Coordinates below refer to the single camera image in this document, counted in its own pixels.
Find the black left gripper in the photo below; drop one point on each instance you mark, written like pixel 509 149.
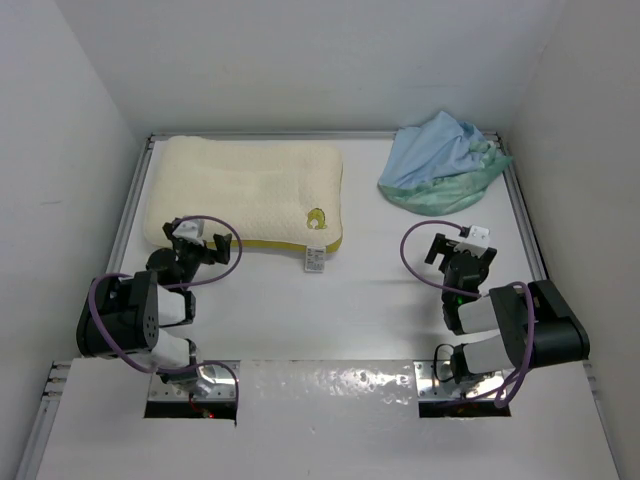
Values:
pixel 221 242

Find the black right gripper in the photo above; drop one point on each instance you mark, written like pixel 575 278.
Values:
pixel 442 246

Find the light blue pillowcase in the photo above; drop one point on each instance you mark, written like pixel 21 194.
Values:
pixel 441 167

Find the cream yellow-edged pillow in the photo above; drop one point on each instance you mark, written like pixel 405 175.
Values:
pixel 275 195

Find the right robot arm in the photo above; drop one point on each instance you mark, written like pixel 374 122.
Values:
pixel 531 326

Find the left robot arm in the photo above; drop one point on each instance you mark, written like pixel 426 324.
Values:
pixel 128 316

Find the white pillow care label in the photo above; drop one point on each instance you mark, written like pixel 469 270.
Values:
pixel 315 259

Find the white front cover board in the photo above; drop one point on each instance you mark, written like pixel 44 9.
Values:
pixel 324 420

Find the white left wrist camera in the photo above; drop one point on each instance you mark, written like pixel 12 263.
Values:
pixel 190 231

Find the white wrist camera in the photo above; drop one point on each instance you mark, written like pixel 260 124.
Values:
pixel 473 239
pixel 190 231

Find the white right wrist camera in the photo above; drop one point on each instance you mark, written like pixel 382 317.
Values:
pixel 473 239

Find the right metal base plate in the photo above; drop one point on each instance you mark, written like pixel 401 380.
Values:
pixel 434 383

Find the metal base plate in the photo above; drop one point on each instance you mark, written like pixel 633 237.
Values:
pixel 211 383
pixel 434 383

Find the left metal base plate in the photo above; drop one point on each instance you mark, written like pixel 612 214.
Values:
pixel 211 383

